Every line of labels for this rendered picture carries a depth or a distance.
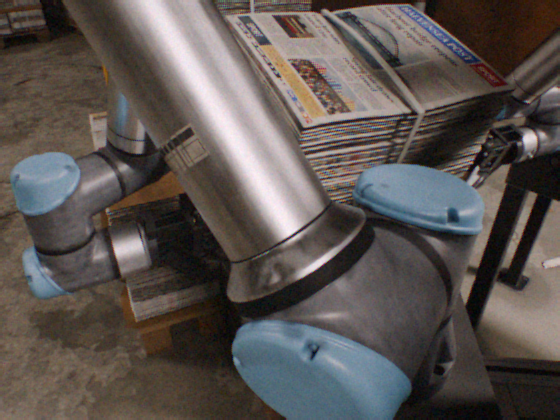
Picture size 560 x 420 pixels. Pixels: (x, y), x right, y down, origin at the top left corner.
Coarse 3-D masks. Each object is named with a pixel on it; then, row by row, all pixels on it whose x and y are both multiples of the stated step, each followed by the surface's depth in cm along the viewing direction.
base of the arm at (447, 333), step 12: (444, 324) 43; (444, 336) 44; (432, 348) 44; (444, 348) 45; (432, 360) 44; (444, 360) 47; (420, 372) 44; (432, 372) 44; (444, 372) 46; (420, 384) 44; (432, 384) 45; (444, 384) 47; (420, 396) 45; (432, 396) 46
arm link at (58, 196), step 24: (24, 168) 50; (48, 168) 50; (72, 168) 51; (96, 168) 55; (24, 192) 49; (48, 192) 49; (72, 192) 52; (96, 192) 54; (120, 192) 58; (24, 216) 51; (48, 216) 51; (72, 216) 53; (48, 240) 53; (72, 240) 54
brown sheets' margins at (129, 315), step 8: (104, 216) 148; (104, 224) 144; (160, 264) 129; (120, 272) 126; (120, 280) 154; (128, 296) 150; (224, 296) 150; (128, 304) 147; (200, 304) 144; (208, 304) 146; (216, 304) 147; (128, 312) 143; (176, 312) 141; (184, 312) 143; (192, 312) 145; (128, 320) 139; (144, 320) 137; (152, 320) 139; (160, 320) 140; (136, 328) 139
